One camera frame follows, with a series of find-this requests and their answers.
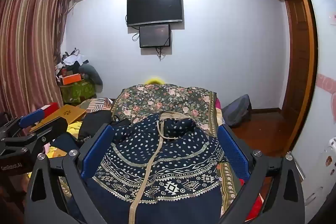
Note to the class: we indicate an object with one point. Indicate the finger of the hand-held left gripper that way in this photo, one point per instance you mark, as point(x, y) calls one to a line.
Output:
point(51, 129)
point(31, 117)

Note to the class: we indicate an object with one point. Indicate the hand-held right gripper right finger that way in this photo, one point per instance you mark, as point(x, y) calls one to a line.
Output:
point(233, 153)

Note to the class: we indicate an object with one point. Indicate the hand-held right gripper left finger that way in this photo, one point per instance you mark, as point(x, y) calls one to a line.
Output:
point(96, 151)

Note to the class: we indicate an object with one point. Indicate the navy patterned dress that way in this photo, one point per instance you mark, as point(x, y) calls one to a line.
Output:
point(170, 161)

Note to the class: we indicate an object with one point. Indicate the gold flat box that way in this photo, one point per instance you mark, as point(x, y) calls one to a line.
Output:
point(63, 113)

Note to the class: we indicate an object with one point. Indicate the red box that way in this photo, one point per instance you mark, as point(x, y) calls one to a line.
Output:
point(51, 108)

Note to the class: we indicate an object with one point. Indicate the yellow cloth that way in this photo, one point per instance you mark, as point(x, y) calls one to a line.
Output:
point(74, 129)

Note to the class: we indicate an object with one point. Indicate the black garment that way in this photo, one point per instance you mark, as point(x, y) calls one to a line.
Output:
point(94, 119)

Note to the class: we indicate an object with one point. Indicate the grey bag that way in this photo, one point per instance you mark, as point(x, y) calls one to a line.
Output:
point(237, 111)

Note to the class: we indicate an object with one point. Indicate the green patterned cloth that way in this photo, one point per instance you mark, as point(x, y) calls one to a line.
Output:
point(77, 92)

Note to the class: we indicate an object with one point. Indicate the striped cloth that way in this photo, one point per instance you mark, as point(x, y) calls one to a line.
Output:
point(95, 104)

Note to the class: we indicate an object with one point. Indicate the orange box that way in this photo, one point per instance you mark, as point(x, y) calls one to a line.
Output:
point(71, 79)

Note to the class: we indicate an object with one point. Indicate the multicoloured fleece blanket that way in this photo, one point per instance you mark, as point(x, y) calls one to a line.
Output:
point(256, 203)

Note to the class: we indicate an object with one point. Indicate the grey garment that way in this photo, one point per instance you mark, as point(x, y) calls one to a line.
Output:
point(92, 74)

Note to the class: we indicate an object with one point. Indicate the pile of white papers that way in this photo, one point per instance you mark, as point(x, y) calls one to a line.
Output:
point(72, 58)

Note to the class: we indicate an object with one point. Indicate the striped pink curtain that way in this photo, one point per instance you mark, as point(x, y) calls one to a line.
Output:
point(26, 43)

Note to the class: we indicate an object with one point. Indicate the green floral blanket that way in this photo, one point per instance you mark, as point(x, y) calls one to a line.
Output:
point(157, 102)

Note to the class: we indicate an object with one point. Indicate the yellow round object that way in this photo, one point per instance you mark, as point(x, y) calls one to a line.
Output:
point(155, 81)

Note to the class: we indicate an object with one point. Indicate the small black monitor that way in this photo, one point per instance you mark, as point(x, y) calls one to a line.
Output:
point(154, 35)

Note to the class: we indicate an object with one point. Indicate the large black television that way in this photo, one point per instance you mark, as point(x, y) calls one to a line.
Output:
point(155, 7)

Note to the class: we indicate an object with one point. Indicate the pink wall sticker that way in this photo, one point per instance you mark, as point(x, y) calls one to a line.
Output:
point(328, 87)

